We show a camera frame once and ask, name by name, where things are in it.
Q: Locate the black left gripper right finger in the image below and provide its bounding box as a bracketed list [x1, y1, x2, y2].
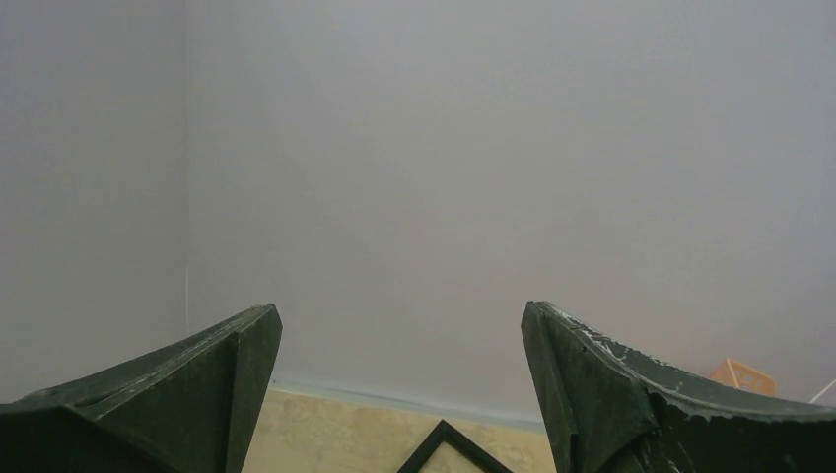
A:
[521, 302, 835, 472]

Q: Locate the orange plastic organizer basket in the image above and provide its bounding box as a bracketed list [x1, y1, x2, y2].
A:
[709, 358, 777, 397]

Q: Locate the black picture frame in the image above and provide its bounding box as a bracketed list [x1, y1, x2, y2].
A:
[396, 419, 514, 473]

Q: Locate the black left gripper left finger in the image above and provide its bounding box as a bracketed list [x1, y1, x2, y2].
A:
[1, 304, 282, 472]

